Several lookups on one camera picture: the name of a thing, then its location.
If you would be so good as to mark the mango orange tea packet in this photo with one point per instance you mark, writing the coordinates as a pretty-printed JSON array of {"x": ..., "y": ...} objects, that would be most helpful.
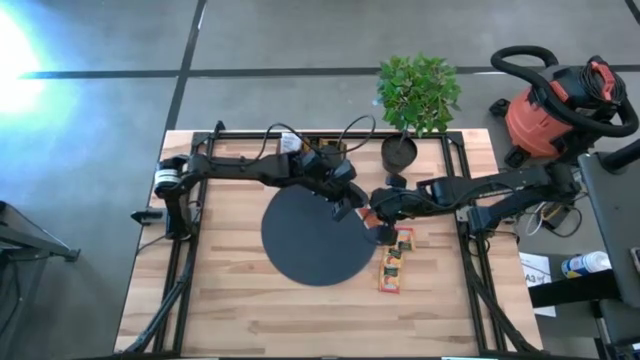
[
  {"x": 389, "y": 280},
  {"x": 405, "y": 239},
  {"x": 393, "y": 257}
]

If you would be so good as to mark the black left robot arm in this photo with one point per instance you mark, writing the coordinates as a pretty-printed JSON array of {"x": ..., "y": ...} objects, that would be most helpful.
[{"x": 240, "y": 170}]

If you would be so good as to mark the black clamp block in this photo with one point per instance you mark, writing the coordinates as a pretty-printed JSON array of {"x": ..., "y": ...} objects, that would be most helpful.
[{"x": 146, "y": 216}]

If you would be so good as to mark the grey workstation chair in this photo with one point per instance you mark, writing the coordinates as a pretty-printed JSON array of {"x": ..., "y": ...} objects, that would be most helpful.
[{"x": 615, "y": 225}]

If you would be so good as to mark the round dark woven placemat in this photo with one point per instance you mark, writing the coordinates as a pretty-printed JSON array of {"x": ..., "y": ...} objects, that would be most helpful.
[{"x": 310, "y": 240}]

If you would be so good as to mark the black power adapter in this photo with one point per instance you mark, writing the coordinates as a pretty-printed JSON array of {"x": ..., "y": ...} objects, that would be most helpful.
[{"x": 559, "y": 217}]

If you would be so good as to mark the white paper sheet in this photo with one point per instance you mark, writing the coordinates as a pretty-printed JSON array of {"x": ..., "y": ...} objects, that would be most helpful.
[{"x": 537, "y": 285}]

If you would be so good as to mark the white blue canister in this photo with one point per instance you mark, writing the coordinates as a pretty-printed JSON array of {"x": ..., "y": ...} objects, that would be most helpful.
[{"x": 585, "y": 264}]

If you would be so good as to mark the green potted plant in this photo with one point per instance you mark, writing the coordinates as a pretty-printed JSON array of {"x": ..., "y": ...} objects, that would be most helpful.
[{"x": 417, "y": 92}]

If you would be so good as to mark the black crossbar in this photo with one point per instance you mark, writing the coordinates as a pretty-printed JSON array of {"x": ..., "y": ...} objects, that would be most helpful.
[{"x": 575, "y": 290}]

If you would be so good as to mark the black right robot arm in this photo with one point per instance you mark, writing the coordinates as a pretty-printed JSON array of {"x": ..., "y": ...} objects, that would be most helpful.
[{"x": 500, "y": 195}]

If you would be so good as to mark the orange black shop vacuum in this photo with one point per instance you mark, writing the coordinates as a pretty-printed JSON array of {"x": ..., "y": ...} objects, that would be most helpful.
[{"x": 535, "y": 125}]

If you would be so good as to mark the orange white tea packet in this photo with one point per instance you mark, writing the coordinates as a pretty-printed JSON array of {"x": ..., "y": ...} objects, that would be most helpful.
[
  {"x": 290, "y": 142},
  {"x": 371, "y": 219}
]

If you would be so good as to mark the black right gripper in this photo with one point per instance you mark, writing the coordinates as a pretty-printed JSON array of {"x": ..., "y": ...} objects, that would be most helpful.
[{"x": 395, "y": 202}]

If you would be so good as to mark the black metal stand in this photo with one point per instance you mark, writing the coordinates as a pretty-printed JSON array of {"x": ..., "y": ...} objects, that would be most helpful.
[{"x": 40, "y": 247}]

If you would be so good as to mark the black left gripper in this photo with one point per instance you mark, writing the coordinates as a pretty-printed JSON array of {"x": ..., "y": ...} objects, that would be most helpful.
[{"x": 327, "y": 172}]

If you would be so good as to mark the wooden tea holder box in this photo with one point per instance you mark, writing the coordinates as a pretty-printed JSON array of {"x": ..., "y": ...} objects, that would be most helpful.
[{"x": 285, "y": 149}]

